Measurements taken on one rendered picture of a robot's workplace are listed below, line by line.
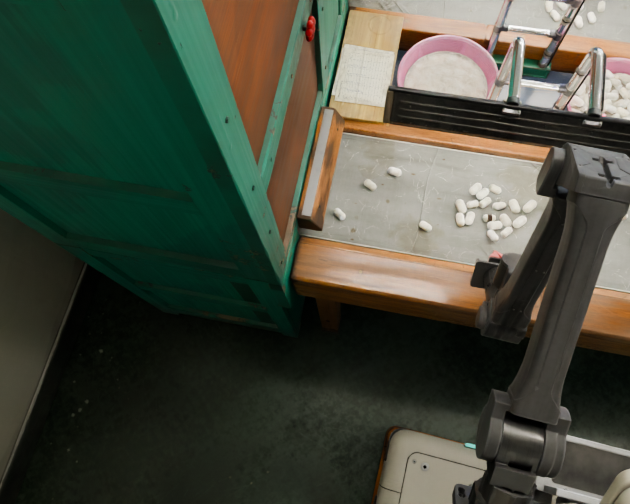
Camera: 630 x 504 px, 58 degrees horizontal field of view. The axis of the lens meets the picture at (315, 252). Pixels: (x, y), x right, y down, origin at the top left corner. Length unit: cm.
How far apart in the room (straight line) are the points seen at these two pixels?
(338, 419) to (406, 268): 85
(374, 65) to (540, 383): 103
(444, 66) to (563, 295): 101
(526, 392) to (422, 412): 130
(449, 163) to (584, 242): 79
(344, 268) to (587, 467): 65
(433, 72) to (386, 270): 59
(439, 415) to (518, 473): 127
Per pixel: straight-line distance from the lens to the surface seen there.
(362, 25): 168
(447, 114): 118
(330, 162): 140
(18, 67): 70
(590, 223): 77
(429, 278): 138
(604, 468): 114
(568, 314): 79
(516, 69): 122
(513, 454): 85
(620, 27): 187
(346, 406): 209
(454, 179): 150
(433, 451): 183
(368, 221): 143
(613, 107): 171
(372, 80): 157
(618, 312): 148
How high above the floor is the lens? 209
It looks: 73 degrees down
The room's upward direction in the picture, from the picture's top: 10 degrees counter-clockwise
